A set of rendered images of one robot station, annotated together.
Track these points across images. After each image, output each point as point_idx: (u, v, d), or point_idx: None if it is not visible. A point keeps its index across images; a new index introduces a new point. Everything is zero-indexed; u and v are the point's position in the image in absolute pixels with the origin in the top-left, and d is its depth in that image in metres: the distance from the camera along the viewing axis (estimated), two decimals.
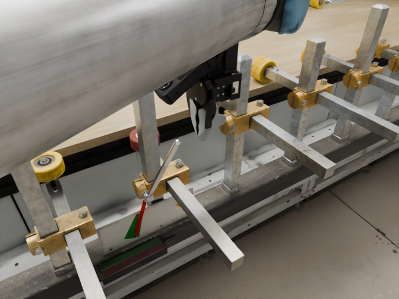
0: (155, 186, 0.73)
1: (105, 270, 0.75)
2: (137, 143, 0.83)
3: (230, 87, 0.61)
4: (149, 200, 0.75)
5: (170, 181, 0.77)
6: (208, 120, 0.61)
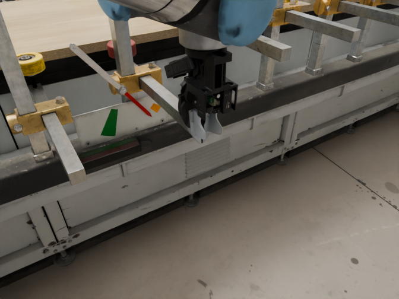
0: (113, 80, 0.77)
1: (82, 159, 0.81)
2: (113, 48, 0.88)
3: (202, 103, 0.56)
4: (123, 91, 0.80)
5: (143, 78, 0.83)
6: (180, 115, 0.62)
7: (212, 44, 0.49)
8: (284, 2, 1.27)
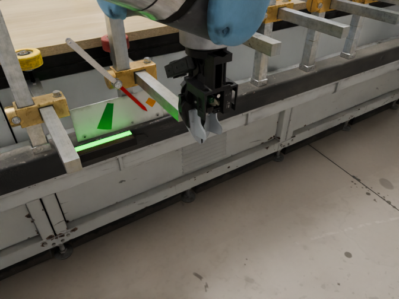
0: (108, 75, 0.79)
1: (79, 151, 0.83)
2: (107, 43, 0.92)
3: (203, 103, 0.56)
4: (119, 85, 0.83)
5: None
6: (180, 115, 0.62)
7: (212, 44, 0.50)
8: None
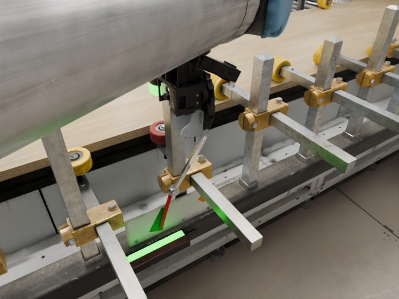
0: (181, 180, 0.75)
1: (133, 262, 0.78)
2: (157, 136, 0.87)
3: None
4: (174, 193, 0.77)
5: None
6: None
7: None
8: None
